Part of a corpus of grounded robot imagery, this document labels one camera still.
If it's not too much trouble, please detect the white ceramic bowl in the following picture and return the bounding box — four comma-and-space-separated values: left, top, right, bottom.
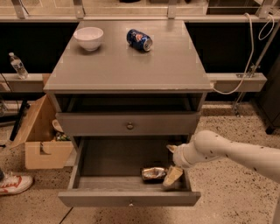
73, 27, 104, 52

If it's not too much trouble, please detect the blue pepsi can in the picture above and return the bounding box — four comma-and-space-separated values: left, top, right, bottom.
126, 29, 152, 52

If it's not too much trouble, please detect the closed grey upper drawer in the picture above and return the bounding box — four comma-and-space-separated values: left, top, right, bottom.
56, 112, 200, 137

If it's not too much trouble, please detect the open cardboard box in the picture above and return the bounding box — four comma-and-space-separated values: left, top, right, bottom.
10, 94, 76, 169

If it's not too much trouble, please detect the white and red sneaker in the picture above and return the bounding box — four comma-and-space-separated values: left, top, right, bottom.
0, 173, 33, 196

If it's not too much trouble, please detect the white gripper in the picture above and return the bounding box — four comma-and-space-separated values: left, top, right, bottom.
163, 143, 201, 187

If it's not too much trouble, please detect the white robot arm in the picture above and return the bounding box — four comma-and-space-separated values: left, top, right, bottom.
163, 130, 280, 188

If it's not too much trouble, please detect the grey drawer cabinet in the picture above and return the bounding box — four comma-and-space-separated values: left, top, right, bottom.
43, 19, 214, 208

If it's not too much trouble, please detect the clear plastic water bottle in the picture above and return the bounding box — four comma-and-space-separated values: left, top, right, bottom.
9, 52, 28, 80

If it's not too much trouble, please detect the open grey middle drawer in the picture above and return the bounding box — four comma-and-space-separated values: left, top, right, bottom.
59, 136, 200, 207

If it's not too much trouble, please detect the black stand leg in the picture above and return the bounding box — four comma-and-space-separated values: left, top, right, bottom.
10, 100, 30, 141

